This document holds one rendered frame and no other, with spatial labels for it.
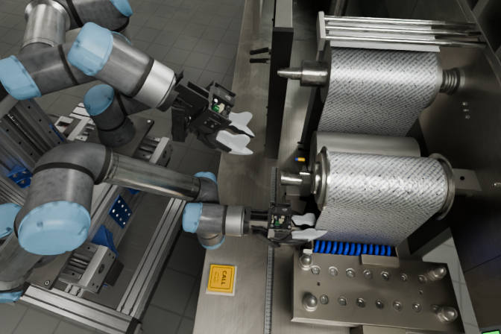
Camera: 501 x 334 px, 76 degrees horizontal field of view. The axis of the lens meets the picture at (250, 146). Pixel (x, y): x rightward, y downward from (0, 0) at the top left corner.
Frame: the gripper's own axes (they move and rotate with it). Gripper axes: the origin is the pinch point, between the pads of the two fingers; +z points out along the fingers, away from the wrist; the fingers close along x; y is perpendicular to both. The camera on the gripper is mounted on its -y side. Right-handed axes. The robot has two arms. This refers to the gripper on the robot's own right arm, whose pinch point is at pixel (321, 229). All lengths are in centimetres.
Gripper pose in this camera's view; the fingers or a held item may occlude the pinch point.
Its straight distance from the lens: 87.6
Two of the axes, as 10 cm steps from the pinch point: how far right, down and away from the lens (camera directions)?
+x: 0.8, -8.1, 5.7
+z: 10.0, 0.7, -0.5
